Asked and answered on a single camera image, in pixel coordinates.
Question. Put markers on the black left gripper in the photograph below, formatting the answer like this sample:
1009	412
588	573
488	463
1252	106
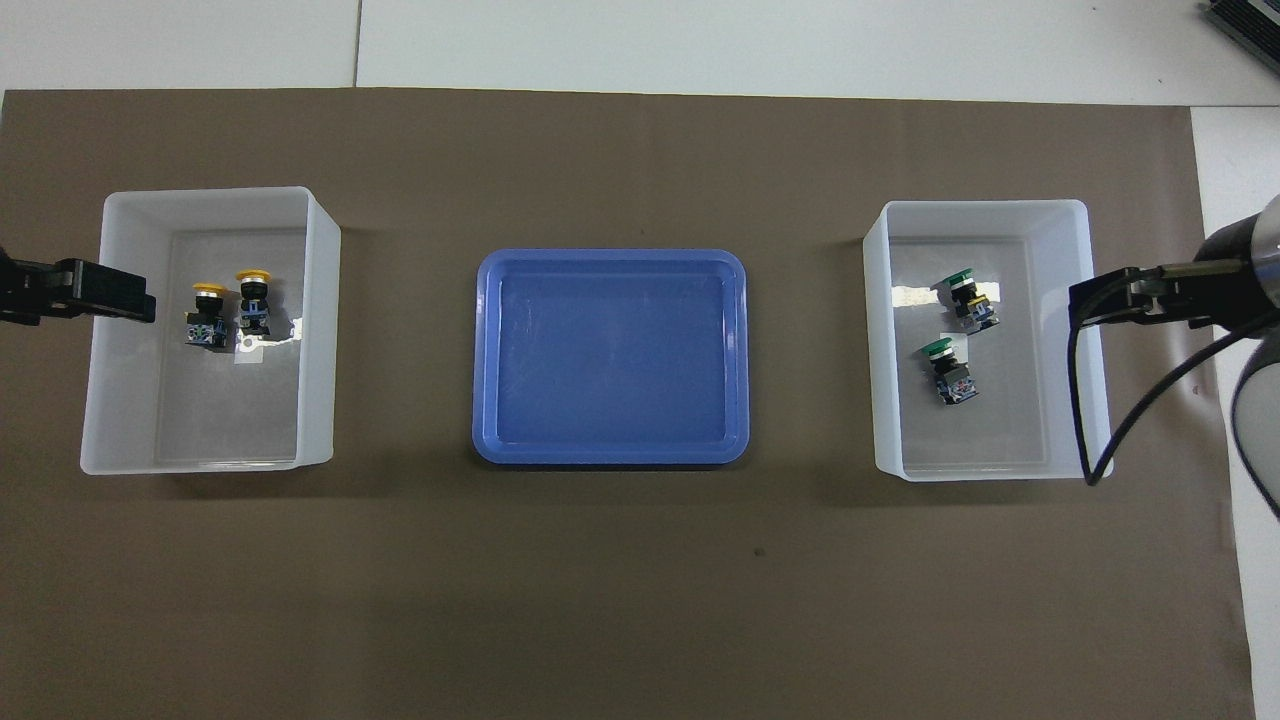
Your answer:
15	290

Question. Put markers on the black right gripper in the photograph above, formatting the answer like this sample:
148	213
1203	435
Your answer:
1230	280

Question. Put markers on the yellow push button switch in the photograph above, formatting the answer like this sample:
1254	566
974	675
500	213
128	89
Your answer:
252	305
205	320

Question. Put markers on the green push button switch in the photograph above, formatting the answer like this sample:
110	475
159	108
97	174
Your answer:
950	378
968	305

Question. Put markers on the small white label sticker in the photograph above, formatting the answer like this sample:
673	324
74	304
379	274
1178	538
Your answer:
247	355

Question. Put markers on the translucent white plastic box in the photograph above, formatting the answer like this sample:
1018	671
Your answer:
1000	430
230	420

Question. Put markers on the dark grey ridged device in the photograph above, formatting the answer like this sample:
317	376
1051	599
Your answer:
1250	22

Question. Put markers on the blue plastic tray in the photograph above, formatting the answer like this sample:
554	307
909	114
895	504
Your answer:
610	360

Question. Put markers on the brown table mat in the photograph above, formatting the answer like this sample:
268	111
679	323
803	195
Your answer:
640	580

